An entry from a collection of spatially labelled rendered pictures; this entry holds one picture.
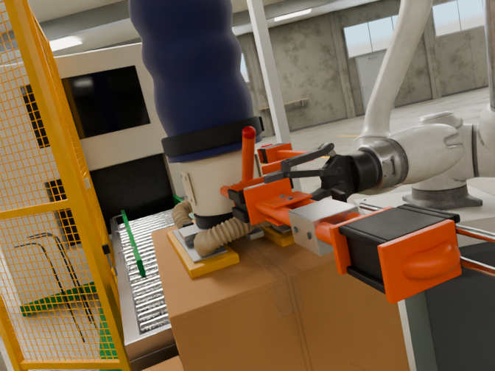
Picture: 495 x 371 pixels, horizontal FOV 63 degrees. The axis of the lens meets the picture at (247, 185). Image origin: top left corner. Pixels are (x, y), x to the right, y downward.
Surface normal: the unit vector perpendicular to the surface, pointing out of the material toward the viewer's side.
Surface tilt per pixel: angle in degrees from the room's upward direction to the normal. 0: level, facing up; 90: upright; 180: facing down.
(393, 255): 90
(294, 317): 90
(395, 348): 90
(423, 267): 77
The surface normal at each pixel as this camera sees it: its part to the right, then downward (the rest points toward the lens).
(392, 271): 0.32, 0.10
